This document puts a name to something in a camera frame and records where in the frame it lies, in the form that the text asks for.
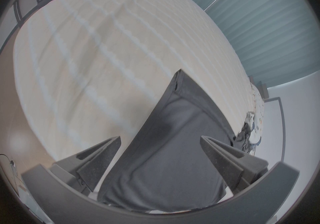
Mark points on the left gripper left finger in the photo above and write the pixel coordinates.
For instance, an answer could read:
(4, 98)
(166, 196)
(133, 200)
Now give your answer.
(92, 165)

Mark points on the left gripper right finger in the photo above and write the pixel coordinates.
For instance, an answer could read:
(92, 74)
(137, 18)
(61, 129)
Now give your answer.
(230, 165)

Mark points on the black T-shirt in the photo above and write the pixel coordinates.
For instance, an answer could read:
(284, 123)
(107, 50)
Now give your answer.
(170, 155)

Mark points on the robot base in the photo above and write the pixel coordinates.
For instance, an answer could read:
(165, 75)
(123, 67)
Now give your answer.
(32, 200)

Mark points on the pile of clothes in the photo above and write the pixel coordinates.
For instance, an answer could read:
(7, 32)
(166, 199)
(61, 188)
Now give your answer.
(255, 132)

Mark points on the bed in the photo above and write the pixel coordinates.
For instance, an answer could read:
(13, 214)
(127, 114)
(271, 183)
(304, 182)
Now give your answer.
(100, 55)

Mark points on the black shiny garment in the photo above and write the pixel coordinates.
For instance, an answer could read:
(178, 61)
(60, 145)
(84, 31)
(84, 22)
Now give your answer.
(243, 137)

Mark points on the grey bedside table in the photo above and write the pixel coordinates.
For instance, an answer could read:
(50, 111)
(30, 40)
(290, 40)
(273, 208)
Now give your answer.
(263, 90)

